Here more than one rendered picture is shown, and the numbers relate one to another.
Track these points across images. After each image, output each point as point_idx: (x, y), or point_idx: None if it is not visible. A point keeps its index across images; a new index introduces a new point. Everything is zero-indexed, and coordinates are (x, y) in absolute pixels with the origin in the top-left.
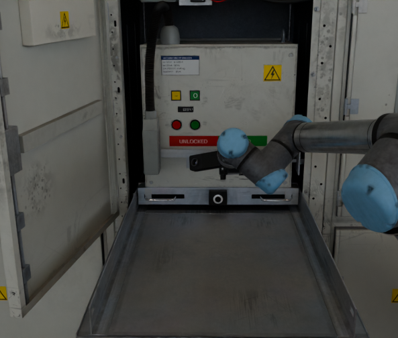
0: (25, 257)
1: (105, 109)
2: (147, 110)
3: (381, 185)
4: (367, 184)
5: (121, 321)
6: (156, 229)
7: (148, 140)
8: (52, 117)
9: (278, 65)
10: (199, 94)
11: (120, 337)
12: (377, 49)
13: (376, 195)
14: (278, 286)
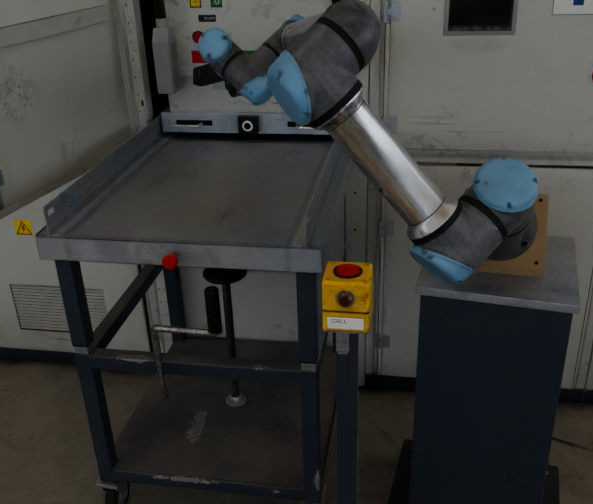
0: None
1: (116, 18)
2: (157, 18)
3: (290, 70)
4: (278, 70)
5: (84, 227)
6: (169, 155)
7: (159, 53)
8: (30, 18)
9: None
10: (220, 0)
11: (76, 239)
12: None
13: (284, 81)
14: (263, 206)
